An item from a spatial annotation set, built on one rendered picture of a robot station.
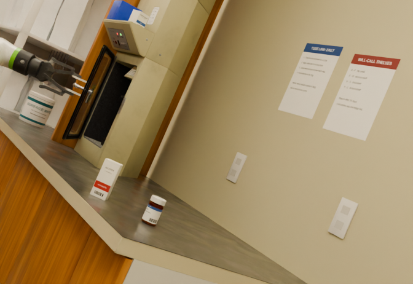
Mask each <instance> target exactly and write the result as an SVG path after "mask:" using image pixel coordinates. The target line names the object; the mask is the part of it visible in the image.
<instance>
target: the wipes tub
mask: <svg viewBox="0 0 413 284"><path fill-rule="evenodd" d="M54 104H55V100H53V99H51V98H49V97H46V96H44V95H41V94H40V93H37V92H34V91H32V90H31V91H30V93H29V95H28V97H27V99H26V102H25V104H24V106H23V109H22V111H21V113H20V116H19V119H20V120H22V121H24V122H26V123H29V124H31V125H33V126H36V127H39V128H44V126H45V124H46V122H47V119H48V118H49V115H50V113H51V111H52V108H53V106H54Z"/></svg>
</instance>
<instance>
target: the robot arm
mask: <svg viewBox="0 0 413 284"><path fill-rule="evenodd" d="M51 63H53V64H55V63H57V64H59V65H61V66H64V67H65V68H68V69H70V70H71V71H64V70H60V69H54V68H53V66H52V64H51ZM0 66H4V67H6V68H9V69H11V70H14V71H16V72H18V73H20V74H22V75H25V76H27V75H28V74H29V75H30V76H33V77H35V78H37V79H39V81H40V85H39V88H42V89H47V90H50V91H51V92H53V93H56V94H58V95H60V96H63V95H64V94H65V93H67V94H69V95H71V96H73V95H74V94H76V95H79V96H81V94H79V93H77V92H74V91H72V90H70V89H64V88H63V87H62V86H61V85H60V84H58V83H57V82H55V81H54V80H53V79H52V78H53V75H54V73H62V74H69V75H72V77H73V78H76V79H78V80H80V81H82V82H85V83H87V81H85V80H83V79H81V77H82V76H81V75H79V74H76V73H75V72H74V70H75V68H73V67H72V66H69V65H67V64H64V63H62V62H60V61H58V60H57V59H55V58H54V57H52V58H51V60H50V61H43V60H40V59H38V58H36V56H35V54H32V53H30V52H27V51H25V50H23V49H21V48H19V47H16V46H15V45H13V44H11V43H10V42H9V41H7V40H6V39H4V38H1V37H0ZM44 81H50V82H51V83H52V84H54V85H55V86H56V87H58V88H59V89H60V90H61V92H59V91H57V90H55V89H52V88H50V87H48V86H46V85H45V84H44V83H43V82H44Z"/></svg>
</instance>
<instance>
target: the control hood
mask: <svg viewBox="0 0 413 284"><path fill-rule="evenodd" d="M103 22H104V25H105V28H106V31H107V33H108V36H109V40H110V42H111V45H112V48H113V49H114V50H116V51H120V52H125V53H130V54H134V55H139V56H142V57H145V56H146V54H147V51H148V49H149V46H150V45H151V42H152V40H153V38H154V35H155V34H154V33H152V32H150V31H149V30H147V29H145V28H143V27H141V26H139V25H137V24H136V23H133V22H131V21H125V20H112V19H103ZM108 28H114V29H119V30H123V31H124V34H125V37H126V40H127V43H128V46H129V49H130V50H125V49H120V48H117V47H114V45H113V43H112V40H111V37H110V34H109V31H108Z"/></svg>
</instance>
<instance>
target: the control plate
mask: <svg viewBox="0 0 413 284"><path fill-rule="evenodd" d="M108 31H109V34H110V37H111V40H112V43H113V45H114V47H117V48H120V49H125V50H130V49H129V46H128V43H127V40H126V37H125V34H124V31H123V30H119V29H114V28H108ZM117 33H118V35H117ZM120 33H121V35H120ZM117 40H119V43H120V42H121V43H122V42H123V43H125V44H120V45H119V44H118V41H117ZM113 41H114V42H113ZM115 41H116V42H117V44H116V43H115Z"/></svg>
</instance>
